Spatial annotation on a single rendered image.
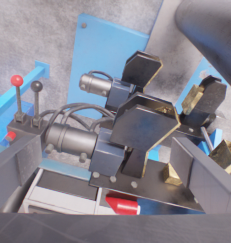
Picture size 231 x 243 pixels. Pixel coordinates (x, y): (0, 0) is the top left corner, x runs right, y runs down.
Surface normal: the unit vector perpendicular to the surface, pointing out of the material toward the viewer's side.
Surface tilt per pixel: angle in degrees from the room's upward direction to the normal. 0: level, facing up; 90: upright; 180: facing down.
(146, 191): 90
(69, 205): 90
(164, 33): 0
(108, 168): 0
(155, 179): 90
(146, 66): 0
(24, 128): 90
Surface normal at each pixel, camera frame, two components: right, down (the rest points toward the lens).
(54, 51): -0.11, 0.62
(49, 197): 0.27, -0.73
